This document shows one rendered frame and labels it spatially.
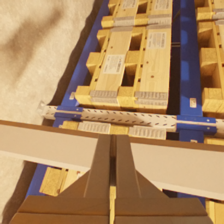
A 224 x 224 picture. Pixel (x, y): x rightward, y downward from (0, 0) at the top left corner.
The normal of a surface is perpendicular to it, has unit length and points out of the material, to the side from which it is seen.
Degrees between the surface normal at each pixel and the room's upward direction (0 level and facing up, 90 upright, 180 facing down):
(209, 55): 90
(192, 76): 90
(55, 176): 90
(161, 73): 90
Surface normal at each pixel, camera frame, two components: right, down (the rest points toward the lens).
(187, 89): -0.22, -0.48
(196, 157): -0.26, -0.20
